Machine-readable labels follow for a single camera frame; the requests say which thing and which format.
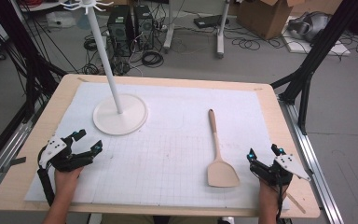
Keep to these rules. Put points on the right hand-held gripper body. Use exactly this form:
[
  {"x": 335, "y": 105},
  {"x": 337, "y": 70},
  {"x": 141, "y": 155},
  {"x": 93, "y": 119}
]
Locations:
[{"x": 272, "y": 175}]

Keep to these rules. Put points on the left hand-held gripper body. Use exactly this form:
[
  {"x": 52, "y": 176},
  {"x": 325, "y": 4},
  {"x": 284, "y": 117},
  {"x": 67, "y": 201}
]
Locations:
[{"x": 54, "y": 149}]

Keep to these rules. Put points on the wooden spatula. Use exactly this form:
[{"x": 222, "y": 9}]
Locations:
[{"x": 222, "y": 174}]

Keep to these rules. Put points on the white hook rack stand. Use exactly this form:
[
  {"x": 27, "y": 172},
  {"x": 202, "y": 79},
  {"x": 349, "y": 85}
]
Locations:
[{"x": 121, "y": 115}]

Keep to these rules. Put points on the person's right hand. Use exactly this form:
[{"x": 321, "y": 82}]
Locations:
[{"x": 268, "y": 194}]

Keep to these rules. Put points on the person's left hand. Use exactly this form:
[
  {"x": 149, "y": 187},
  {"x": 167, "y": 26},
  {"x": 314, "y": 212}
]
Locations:
[{"x": 66, "y": 182}]

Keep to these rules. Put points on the thin wooden stick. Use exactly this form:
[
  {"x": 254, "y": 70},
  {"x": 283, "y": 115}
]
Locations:
[{"x": 296, "y": 202}]

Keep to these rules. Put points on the white grid mat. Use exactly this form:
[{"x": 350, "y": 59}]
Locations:
[{"x": 167, "y": 149}]

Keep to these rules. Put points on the black computer tower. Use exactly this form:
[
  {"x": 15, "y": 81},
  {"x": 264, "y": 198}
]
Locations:
[
  {"x": 120, "y": 29},
  {"x": 143, "y": 26}
]

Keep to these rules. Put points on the white floor board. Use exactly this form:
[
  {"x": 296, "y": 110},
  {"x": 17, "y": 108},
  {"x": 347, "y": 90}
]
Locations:
[{"x": 341, "y": 49}]

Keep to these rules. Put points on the white stand leg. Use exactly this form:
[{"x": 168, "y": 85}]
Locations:
[
  {"x": 221, "y": 34},
  {"x": 168, "y": 29}
]

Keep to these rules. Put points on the grey bag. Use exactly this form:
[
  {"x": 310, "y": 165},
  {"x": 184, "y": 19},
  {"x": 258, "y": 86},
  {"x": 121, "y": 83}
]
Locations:
[{"x": 310, "y": 26}]

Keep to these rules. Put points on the cardboard box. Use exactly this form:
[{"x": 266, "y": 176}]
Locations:
[{"x": 265, "y": 17}]

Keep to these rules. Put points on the flat black device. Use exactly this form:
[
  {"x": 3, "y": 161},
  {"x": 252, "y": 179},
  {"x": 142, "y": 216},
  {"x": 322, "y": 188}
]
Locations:
[{"x": 210, "y": 21}]

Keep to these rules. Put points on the grey metal bracket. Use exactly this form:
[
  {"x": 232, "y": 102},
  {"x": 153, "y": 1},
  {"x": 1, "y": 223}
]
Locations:
[{"x": 14, "y": 164}]

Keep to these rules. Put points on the aluminium rail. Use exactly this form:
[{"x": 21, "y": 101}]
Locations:
[
  {"x": 3, "y": 155},
  {"x": 317, "y": 168}
]

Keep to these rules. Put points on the black metal frame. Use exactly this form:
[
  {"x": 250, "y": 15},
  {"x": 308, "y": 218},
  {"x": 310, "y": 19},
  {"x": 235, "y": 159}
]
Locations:
[
  {"x": 310, "y": 62},
  {"x": 28, "y": 59}
]

